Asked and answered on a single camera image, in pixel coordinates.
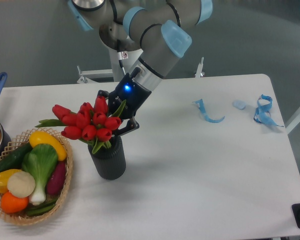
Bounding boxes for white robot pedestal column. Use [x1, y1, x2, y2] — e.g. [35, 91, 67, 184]
[108, 48, 143, 82]

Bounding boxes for curved blue tape strip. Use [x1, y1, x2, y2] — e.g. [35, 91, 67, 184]
[192, 98, 225, 124]

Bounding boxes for dark grey ribbed vase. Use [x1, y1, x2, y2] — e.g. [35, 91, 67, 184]
[88, 136, 126, 180]

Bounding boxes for green bok choy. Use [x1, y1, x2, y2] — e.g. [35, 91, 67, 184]
[21, 143, 58, 206]

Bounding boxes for yellow bell pepper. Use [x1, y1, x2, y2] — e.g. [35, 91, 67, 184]
[0, 169, 22, 194]

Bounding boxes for green bean pods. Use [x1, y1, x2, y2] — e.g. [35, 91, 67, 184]
[25, 198, 57, 217]

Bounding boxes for cream white onion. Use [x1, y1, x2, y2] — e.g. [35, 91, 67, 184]
[7, 171, 36, 198]

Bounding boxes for dark green cucumber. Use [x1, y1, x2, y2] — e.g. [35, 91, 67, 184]
[0, 142, 33, 173]

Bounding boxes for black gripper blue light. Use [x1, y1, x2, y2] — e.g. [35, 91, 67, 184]
[97, 72, 152, 137]

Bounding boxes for orange fruit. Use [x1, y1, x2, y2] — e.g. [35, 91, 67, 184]
[0, 191, 29, 214]

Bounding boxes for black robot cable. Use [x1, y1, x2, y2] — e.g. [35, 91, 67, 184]
[116, 39, 127, 78]

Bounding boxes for crumpled blue tape bundle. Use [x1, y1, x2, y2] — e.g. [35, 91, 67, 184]
[253, 94, 284, 128]

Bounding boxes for small pale blue cap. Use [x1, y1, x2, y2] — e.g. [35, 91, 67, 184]
[232, 100, 246, 110]

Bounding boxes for woven wicker basket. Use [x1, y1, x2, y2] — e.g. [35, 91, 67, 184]
[0, 127, 74, 226]

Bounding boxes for red tulip bouquet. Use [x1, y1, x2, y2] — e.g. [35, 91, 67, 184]
[37, 96, 126, 154]

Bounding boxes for white metal base frame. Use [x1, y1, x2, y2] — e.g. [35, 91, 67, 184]
[76, 56, 205, 84]

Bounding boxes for yellow squash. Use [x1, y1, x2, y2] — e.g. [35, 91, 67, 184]
[29, 130, 67, 161]

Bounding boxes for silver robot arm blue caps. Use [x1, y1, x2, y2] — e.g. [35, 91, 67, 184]
[67, 0, 213, 136]

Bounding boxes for purple sweet potato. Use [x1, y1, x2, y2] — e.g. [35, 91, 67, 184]
[46, 161, 67, 195]

